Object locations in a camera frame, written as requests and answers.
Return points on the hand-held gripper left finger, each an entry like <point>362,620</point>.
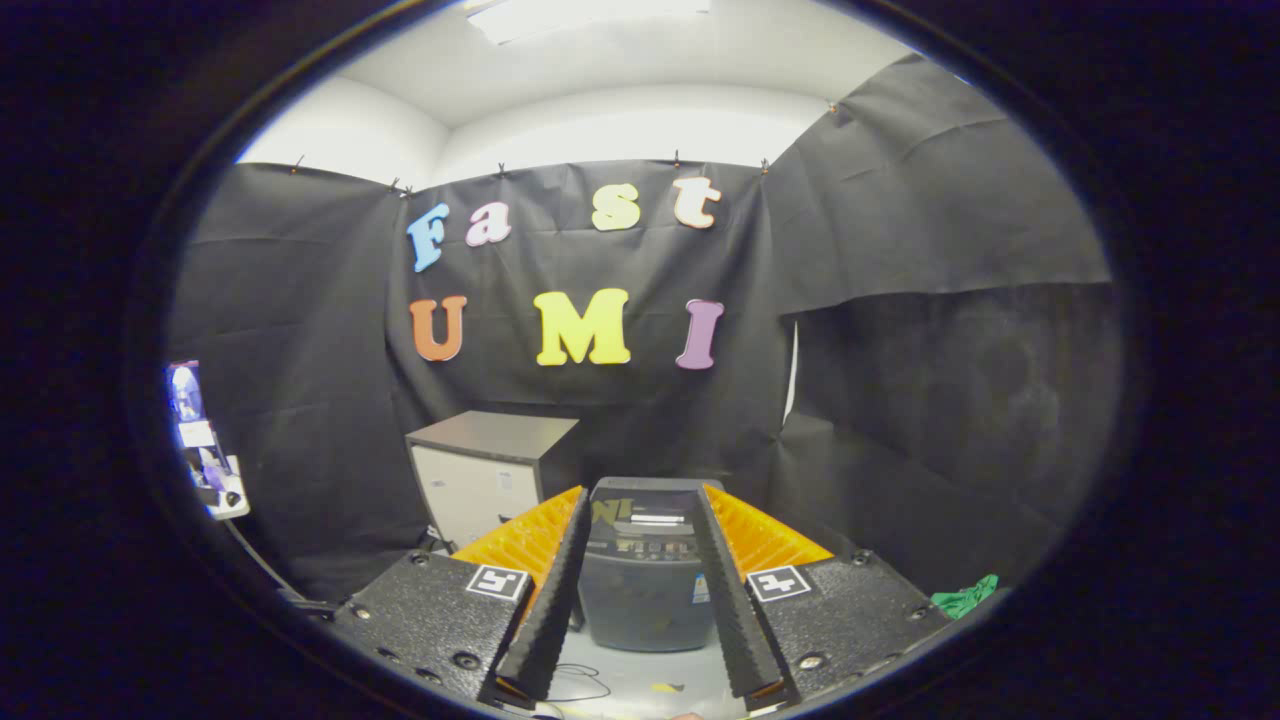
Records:
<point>555,610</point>

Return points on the black backdrop cloth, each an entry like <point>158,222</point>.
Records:
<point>900,250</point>

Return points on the grey washing machine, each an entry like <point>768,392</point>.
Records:
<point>640,610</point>

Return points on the grey cabinet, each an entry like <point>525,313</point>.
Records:
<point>470,490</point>

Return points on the green cloth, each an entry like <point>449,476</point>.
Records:
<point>962,600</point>

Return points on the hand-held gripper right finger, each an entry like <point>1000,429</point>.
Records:
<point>735,610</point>

